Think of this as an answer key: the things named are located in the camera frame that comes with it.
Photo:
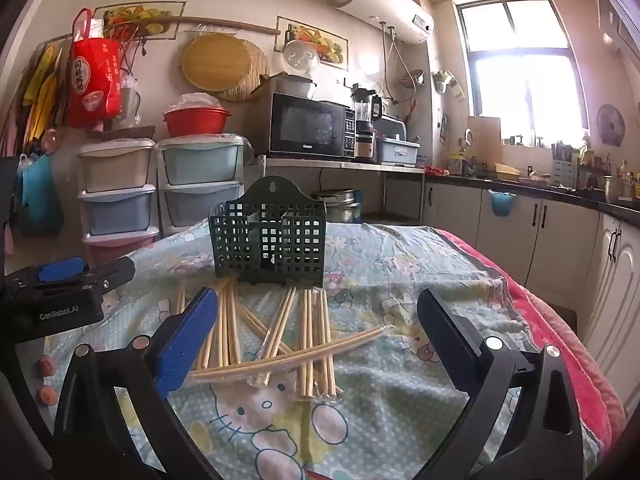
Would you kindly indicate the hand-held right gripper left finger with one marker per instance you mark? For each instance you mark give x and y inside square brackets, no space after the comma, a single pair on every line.
[185,340]

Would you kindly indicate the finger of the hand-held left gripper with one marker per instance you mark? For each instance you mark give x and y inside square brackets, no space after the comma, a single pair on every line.
[112,272]
[62,267]

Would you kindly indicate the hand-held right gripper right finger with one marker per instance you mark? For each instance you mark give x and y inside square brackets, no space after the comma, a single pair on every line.
[450,330]

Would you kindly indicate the pile of wooden chopsticks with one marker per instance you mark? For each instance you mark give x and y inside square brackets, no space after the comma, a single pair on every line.
[280,340]

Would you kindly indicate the black mesh utensil holder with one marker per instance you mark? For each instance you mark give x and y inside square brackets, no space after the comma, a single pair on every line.
[270,240]

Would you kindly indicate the pink round knob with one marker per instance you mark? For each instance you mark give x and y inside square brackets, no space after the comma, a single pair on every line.
[46,365]
[48,395]

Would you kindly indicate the cartoon cat printed cloth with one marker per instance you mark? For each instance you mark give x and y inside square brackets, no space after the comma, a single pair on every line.
[400,410]

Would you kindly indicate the cream blue pink drawer tower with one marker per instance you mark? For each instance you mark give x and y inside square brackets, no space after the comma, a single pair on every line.
[117,170]

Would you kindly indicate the pink blanket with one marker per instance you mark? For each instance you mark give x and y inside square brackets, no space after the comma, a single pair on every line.
[575,350]

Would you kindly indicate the white kitchen cabinets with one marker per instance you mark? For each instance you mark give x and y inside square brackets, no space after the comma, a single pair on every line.
[550,240]

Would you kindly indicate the blue hanging trash bag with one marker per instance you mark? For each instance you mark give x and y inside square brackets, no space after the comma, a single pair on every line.
[502,205]

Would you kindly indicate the pale blue drawer tower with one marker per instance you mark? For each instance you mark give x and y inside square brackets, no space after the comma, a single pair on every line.
[200,165]

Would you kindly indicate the red plastic basin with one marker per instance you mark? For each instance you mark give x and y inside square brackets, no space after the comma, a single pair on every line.
[195,122]

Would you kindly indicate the black kitchen countertop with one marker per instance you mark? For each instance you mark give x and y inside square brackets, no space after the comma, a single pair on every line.
[550,191]

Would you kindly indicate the stacked steel pots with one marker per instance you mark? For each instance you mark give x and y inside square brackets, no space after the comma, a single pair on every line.
[335,200]

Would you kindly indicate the yellow hanging cloths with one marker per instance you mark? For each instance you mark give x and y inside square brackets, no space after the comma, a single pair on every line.
[42,95]

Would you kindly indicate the red printed bag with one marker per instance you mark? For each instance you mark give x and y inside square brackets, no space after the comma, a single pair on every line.
[95,85]

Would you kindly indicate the blue grey plastic crate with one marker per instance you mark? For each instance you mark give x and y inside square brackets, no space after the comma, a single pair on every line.
[395,152]

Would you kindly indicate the clear plastic bag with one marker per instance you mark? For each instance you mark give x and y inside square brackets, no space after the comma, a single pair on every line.
[197,100]

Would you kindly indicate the wooden cutting board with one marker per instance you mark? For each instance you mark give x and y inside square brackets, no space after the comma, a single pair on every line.
[484,137]

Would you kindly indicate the grey knife holder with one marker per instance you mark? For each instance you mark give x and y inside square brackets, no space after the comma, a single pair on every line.
[565,170]

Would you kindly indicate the metal kitchen shelf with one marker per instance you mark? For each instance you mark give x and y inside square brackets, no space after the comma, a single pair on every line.
[325,163]

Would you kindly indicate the steel pot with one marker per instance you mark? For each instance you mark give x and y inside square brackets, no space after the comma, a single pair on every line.
[612,190]

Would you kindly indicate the round wooden board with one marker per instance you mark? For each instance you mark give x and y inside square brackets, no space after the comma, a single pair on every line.
[215,62]

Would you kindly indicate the black blender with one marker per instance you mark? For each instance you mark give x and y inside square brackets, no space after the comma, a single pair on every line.
[365,110]

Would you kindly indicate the round woven mat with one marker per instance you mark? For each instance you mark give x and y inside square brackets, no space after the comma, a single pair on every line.
[259,77]

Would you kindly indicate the black microwave oven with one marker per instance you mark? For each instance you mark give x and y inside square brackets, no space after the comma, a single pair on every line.
[310,125]

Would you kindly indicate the kitchen window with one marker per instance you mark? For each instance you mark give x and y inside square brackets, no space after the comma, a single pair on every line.
[525,90]

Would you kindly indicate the grey pot with lid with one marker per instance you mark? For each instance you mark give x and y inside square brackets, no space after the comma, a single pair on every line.
[297,87]

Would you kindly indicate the long wooden rolling pin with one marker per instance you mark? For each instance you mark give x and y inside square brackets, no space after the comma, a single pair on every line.
[225,24]

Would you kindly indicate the white water heater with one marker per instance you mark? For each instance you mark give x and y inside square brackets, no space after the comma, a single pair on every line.
[385,5]

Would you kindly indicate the round wall vent fan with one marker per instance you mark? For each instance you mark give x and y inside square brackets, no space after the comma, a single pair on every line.
[611,125]

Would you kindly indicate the fruit wall poster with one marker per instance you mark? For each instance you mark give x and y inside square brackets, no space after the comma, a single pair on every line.
[325,40]
[140,12]

